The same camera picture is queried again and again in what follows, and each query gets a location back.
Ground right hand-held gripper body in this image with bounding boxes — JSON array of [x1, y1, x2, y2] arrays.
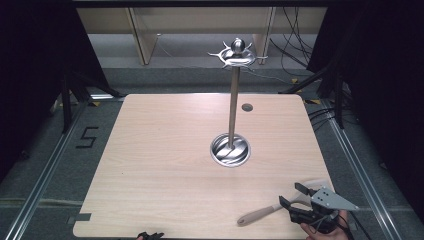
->
[[288, 185, 360, 235]]

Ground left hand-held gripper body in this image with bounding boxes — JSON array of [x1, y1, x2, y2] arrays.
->
[[137, 231, 166, 240]]

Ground beige handled kitchen spatula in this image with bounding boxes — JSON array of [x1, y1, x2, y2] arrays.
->
[[236, 178, 334, 228]]

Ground stainless steel utensil stand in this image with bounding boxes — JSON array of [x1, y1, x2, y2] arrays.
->
[[207, 37, 269, 168]]

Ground person's right hand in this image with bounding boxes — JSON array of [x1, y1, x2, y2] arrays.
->
[[299, 209, 350, 240]]

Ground black tape strip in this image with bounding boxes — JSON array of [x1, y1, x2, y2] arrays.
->
[[67, 212, 92, 226]]

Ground black metal stand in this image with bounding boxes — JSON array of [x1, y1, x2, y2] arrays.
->
[[59, 70, 125, 135], [279, 65, 348, 130]]

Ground dark curtain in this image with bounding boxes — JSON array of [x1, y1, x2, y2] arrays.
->
[[306, 0, 424, 221], [0, 0, 111, 181]]

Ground beige wooden cabinet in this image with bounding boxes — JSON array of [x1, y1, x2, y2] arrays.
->
[[76, 6, 328, 66]]

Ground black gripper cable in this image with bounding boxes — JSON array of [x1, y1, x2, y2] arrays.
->
[[337, 211, 369, 240]]

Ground aluminium floor rail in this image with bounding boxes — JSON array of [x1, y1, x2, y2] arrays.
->
[[320, 99, 396, 240], [2, 99, 90, 240]]

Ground black floor cables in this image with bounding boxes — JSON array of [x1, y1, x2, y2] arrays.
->
[[307, 105, 338, 132]]

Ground bundle of black cables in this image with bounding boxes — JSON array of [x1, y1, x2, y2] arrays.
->
[[268, 6, 318, 78]]

